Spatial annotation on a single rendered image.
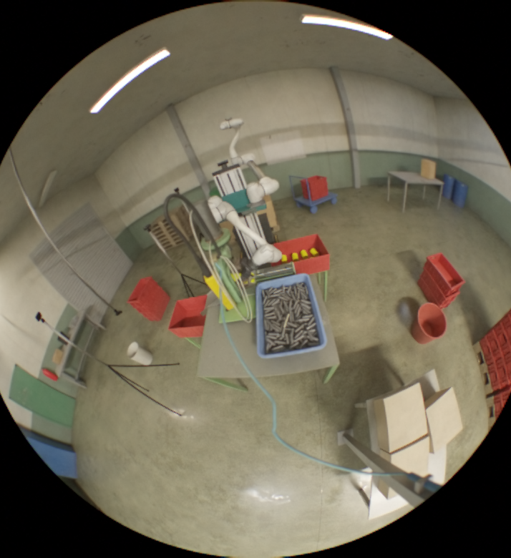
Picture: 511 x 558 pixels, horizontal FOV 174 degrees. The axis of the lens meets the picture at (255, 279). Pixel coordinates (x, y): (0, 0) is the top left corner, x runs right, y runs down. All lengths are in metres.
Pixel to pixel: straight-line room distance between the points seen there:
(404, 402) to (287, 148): 5.58
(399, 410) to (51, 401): 6.49
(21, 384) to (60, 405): 1.26
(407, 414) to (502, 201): 7.47
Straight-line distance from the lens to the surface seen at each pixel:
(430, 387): 1.74
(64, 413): 6.25
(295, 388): 1.97
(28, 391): 6.02
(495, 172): 8.13
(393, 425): 1.31
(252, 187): 1.96
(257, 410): 2.04
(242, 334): 1.19
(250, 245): 2.57
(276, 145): 5.37
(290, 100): 5.65
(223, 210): 1.45
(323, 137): 5.73
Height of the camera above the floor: 1.95
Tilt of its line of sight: 43 degrees down
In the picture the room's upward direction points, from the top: 24 degrees counter-clockwise
